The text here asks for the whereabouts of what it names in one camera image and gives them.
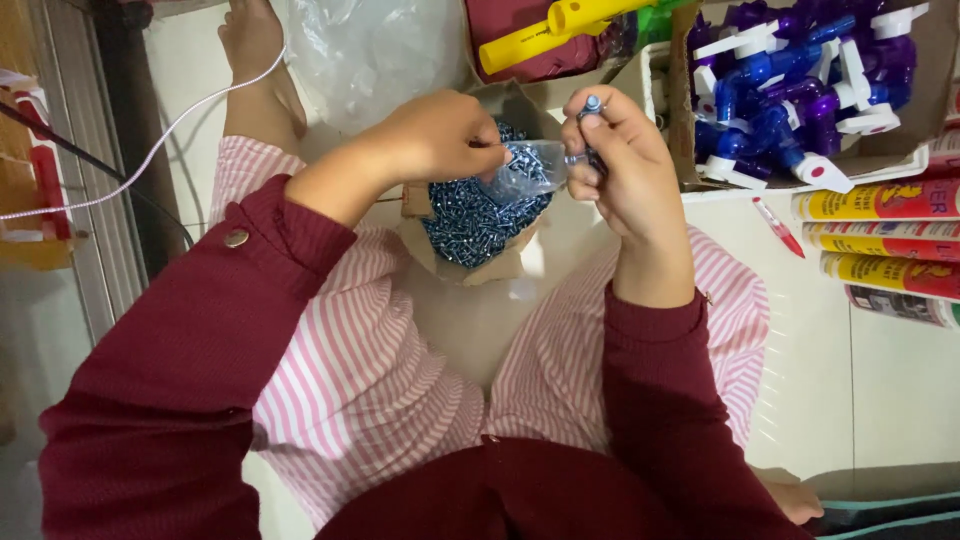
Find person's right hand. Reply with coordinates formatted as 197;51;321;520
560;84;681;247

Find person's left hand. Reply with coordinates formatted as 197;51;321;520
360;90;516;190

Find small clear plastic bag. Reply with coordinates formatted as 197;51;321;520
480;139;569;204

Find bunch of blue screws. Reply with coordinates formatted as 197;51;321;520
566;93;610;178

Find pile of blue screws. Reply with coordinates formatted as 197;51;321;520
421;122;555;270

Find long yellow plastic tube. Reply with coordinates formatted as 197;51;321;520
477;18;613;77

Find brown cardboard box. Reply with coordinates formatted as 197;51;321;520
396;78;561;288

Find maroon carton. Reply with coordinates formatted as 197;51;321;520
462;0;639;85

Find large clear plastic bag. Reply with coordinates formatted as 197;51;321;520
285;0;475;138

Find short yellow plastic tube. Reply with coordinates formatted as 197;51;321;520
546;0;661;38

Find green plastic part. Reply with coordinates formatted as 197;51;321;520
636;0;700;48

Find person's left foot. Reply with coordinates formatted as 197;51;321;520
216;0;309;155

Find person's foot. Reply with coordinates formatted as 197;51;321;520
748;466;825;527
216;0;309;155

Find pink striped trousers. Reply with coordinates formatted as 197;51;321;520
208;135;773;531

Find heap of blue purple taps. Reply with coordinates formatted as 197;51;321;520
688;0;933;195

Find red pen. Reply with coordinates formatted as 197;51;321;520
751;196;807;260

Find cardboard carton of taps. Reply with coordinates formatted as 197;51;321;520
666;0;960;205

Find yellow red sealant tube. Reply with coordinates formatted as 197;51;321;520
790;178;960;223
801;220;960;264
819;250;960;303

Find grey sealant tube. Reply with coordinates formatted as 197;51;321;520
845;284;960;331

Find red white cardboard box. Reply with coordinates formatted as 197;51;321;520
0;67;90;273

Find person's right foot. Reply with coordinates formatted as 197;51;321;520
748;466;825;527

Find dark mat with teal edge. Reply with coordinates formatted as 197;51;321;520
804;490;960;540

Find white braided cable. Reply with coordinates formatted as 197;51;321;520
0;45;288;223

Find black cable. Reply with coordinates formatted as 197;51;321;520
0;99;198;249

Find aluminium door frame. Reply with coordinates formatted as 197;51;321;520
28;0;198;348

